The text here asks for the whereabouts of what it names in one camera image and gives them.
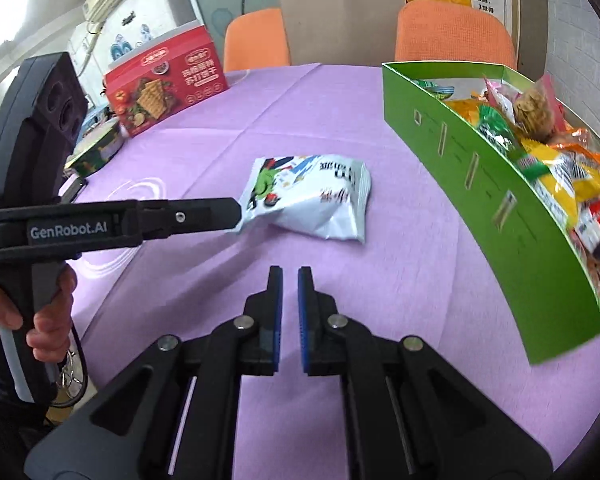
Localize green snack packet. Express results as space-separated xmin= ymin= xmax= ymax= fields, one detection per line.
xmin=475 ymin=105 xmax=523 ymax=161

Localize small yellow snack packet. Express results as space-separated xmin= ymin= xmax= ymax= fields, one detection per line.
xmin=442 ymin=97 xmax=486 ymax=126

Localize blue wall stickers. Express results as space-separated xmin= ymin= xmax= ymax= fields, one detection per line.
xmin=107 ymin=25 xmax=156 ymax=61

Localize red cracker box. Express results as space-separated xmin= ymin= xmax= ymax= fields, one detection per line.
xmin=104 ymin=20 xmax=229 ymax=139

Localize pink-strip cracker packet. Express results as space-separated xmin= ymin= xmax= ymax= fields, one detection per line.
xmin=485 ymin=75 xmax=566 ymax=141

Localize red snack packet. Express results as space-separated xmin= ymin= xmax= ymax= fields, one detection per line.
xmin=572 ymin=195 xmax=600 ymax=261

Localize green cardboard box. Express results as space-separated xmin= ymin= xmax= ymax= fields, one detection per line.
xmin=381 ymin=61 xmax=600 ymax=366

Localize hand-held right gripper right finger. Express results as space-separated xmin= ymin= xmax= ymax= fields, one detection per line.
xmin=297 ymin=266 xmax=556 ymax=480

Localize brown cardboard sheet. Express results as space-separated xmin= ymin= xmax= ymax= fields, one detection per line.
xmin=277 ymin=0 xmax=407 ymax=66

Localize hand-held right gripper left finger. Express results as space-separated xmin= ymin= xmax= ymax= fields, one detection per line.
xmin=24 ymin=265 xmax=284 ymax=480

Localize round printed tin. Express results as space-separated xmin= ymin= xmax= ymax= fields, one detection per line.
xmin=64 ymin=117 xmax=123 ymax=178

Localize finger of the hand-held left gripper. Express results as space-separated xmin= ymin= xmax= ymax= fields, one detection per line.
xmin=127 ymin=197 xmax=243 ymax=247

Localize yellow corn packet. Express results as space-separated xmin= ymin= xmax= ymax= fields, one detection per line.
xmin=517 ymin=140 xmax=600 ymax=216

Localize orange snack packet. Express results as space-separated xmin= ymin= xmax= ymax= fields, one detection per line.
xmin=550 ymin=127 xmax=600 ymax=166

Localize white snack bag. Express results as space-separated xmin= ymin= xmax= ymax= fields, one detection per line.
xmin=232 ymin=154 xmax=372 ymax=245

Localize orange chair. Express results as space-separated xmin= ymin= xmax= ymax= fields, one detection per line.
xmin=394 ymin=0 xmax=517 ymax=71
xmin=223 ymin=8 xmax=292 ymax=73

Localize purple tablecloth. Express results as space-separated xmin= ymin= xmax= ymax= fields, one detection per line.
xmin=55 ymin=62 xmax=600 ymax=471

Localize person's left hand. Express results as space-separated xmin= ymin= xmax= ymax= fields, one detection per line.
xmin=0 ymin=264 xmax=78 ymax=367

